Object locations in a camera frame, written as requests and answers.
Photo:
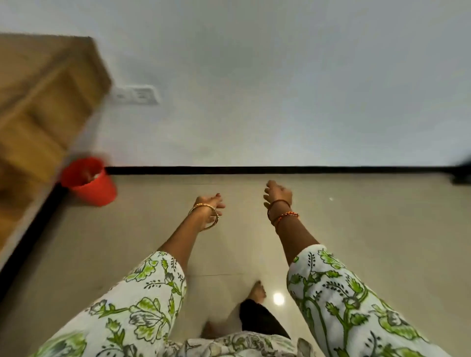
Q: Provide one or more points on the floral white green dress front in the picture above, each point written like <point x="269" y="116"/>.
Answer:
<point x="235" y="345"/>

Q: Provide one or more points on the right floral white green sleeve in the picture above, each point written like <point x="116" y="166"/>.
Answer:
<point x="349" y="312"/>

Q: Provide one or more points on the gold bangle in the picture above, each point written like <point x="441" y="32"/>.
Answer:
<point x="211" y="207"/>

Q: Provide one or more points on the wooden desk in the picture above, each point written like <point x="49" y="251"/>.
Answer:
<point x="44" y="110"/>

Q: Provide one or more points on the person's left forearm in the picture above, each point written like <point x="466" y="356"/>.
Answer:
<point x="184" y="239"/>

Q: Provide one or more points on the orange bucket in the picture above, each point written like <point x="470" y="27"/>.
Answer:
<point x="92" y="187"/>

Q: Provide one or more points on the floral white green sleeve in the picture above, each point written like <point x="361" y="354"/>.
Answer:
<point x="121" y="312"/>
<point x="349" y="312"/>

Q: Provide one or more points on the dark grey door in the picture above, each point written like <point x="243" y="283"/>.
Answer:
<point x="463" y="173"/>

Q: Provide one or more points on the black floor strip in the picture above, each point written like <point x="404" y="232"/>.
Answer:
<point x="33" y="235"/>

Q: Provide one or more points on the white power strip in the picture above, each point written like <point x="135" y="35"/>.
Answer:
<point x="136" y="95"/>

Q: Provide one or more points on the person's right forearm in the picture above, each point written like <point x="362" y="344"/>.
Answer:
<point x="294" y="239"/>

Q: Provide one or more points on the black trouser leg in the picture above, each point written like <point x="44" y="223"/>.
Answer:
<point x="261" y="318"/>

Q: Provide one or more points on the person's right hand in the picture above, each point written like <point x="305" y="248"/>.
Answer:
<point x="277" y="193"/>

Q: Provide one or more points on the left floral white green sleeve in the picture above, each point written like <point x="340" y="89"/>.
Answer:
<point x="121" y="312"/>

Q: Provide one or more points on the person's left hand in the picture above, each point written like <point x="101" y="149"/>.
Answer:
<point x="209" y="202"/>

